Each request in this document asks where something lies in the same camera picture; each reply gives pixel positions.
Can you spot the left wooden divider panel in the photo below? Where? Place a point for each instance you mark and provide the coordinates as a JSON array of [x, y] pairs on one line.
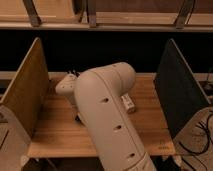
[[25, 94]]

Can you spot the right dark divider panel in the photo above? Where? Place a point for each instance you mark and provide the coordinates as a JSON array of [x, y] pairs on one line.
[[179, 93]]

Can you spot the wooden shelf with brackets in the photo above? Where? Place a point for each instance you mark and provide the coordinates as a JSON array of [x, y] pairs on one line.
[[108, 15]]

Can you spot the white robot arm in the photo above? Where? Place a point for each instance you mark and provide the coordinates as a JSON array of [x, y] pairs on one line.
[[97, 94]]

